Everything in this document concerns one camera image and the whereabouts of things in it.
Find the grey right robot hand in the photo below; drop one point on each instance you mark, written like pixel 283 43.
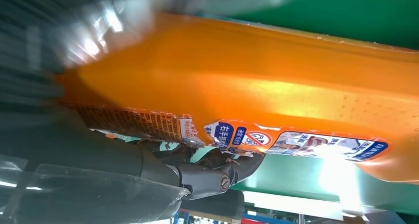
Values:
pixel 82 170

